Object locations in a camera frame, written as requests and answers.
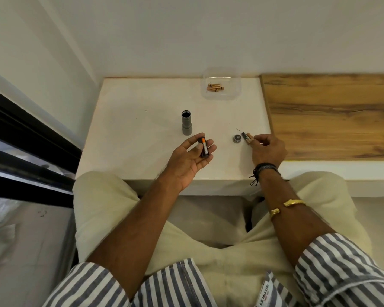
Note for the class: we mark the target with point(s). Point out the black window frame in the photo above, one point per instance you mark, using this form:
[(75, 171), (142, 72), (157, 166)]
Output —
[(25, 147)]

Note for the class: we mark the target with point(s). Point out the grey flashlight tail cap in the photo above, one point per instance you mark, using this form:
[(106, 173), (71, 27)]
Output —
[(236, 138)]

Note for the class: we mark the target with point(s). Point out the black battery holder cartridge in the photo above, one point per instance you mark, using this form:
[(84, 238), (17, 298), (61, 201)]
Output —
[(204, 147)]

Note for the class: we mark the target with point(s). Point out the person's left hand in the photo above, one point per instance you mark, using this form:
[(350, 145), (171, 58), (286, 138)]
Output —
[(184, 163)]

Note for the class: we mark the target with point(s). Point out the cream trousers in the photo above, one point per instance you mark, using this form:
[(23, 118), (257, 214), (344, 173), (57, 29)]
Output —
[(211, 262)]

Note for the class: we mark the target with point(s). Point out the gold cuff bangle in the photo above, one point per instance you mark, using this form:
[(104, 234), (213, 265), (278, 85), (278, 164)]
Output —
[(293, 203)]

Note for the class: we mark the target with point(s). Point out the clear plastic container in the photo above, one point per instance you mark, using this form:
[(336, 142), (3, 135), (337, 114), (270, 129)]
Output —
[(222, 94)]

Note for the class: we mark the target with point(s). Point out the grey flashlight body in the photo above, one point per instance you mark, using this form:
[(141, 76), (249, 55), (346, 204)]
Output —
[(186, 124)]

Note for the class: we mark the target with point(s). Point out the person's right hand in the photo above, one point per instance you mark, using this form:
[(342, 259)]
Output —
[(270, 151)]

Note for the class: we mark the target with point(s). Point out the wooden board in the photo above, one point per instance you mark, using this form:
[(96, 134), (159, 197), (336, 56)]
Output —
[(332, 118)]

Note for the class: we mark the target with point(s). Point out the blue white striped shirt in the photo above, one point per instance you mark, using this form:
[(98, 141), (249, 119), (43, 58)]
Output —
[(342, 271)]

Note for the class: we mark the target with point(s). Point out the person's right forearm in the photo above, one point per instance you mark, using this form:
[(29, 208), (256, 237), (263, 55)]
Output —
[(291, 214)]

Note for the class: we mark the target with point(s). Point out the person's left forearm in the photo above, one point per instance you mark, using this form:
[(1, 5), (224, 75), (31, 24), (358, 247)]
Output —
[(137, 233)]

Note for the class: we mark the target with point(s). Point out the person's right fingers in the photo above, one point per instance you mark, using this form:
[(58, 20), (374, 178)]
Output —
[(263, 139)]

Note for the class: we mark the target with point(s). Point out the person's left thumb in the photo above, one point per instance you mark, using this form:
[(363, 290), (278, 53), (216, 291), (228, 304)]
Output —
[(193, 139)]

